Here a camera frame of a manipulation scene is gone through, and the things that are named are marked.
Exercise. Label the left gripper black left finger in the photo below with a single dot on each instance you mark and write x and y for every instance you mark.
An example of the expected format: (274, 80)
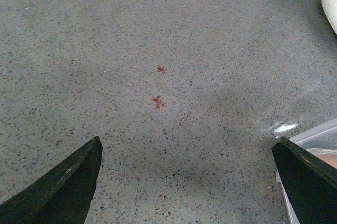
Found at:
(63, 195)

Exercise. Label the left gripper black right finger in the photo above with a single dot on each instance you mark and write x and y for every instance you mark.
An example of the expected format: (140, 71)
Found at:
(309, 182)

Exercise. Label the clear plastic egg box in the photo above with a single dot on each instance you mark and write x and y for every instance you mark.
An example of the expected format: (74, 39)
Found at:
(320, 141)

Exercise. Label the white Joyoung kitchen appliance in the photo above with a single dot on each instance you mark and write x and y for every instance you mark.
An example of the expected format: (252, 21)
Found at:
(330, 10)

